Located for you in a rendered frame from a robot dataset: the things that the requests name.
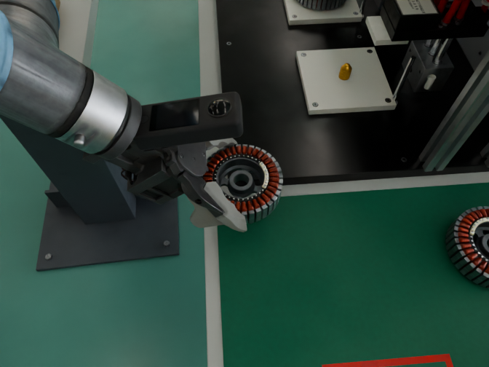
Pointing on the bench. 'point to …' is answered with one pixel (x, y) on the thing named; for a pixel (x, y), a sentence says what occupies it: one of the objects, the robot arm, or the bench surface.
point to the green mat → (352, 281)
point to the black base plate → (315, 145)
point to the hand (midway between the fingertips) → (244, 183)
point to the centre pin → (345, 71)
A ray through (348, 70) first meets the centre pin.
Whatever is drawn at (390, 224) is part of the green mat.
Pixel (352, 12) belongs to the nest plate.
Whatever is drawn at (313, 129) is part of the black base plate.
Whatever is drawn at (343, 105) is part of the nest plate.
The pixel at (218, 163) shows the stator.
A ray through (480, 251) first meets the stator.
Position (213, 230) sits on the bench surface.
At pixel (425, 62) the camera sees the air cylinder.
